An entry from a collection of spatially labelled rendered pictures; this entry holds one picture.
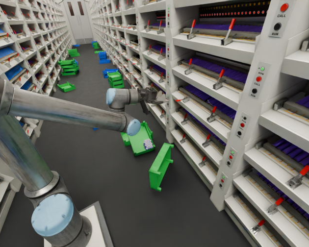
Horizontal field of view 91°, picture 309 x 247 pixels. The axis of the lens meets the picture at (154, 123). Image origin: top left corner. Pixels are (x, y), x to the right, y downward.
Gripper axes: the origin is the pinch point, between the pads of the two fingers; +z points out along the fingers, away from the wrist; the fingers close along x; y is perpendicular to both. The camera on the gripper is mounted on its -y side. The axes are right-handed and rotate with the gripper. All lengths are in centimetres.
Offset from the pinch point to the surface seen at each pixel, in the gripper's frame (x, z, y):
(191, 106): -7.2, 16.1, -0.9
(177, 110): 16.3, 22.9, -16.2
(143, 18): 88, 8, 47
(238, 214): -61, 24, -39
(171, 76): 18.4, 11.6, 11.0
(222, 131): -36.4, 15.6, -1.1
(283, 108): -54, 16, 21
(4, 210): 3, -101, -81
